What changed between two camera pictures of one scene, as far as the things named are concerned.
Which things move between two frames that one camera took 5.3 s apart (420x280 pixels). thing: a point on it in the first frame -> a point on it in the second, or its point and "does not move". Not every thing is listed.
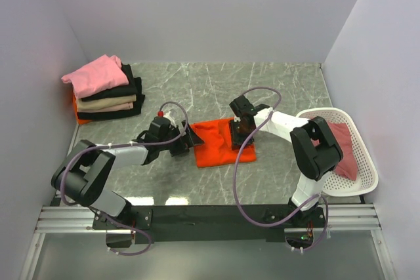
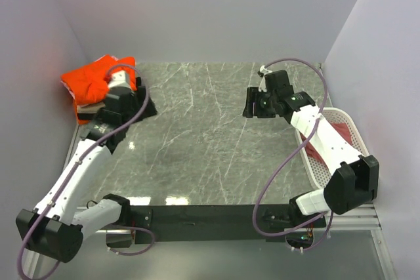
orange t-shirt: (217, 148) -> (88, 84)
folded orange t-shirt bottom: (81, 121) does not move
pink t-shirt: (104, 73) -> (71, 94)
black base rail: (215, 223) does not move
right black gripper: (241, 132) -> (251, 102)
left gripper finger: (193, 138) -> (150, 109)
